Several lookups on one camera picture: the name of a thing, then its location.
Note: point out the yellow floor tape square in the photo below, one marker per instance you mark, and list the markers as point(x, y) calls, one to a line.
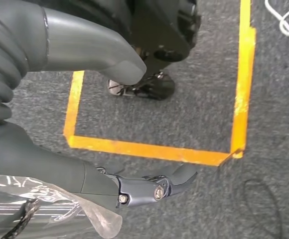
point(147, 150)

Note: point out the clear plastic sheet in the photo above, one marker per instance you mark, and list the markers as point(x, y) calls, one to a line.
point(97, 221)

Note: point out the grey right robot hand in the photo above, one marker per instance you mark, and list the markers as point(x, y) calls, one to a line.
point(47, 168)

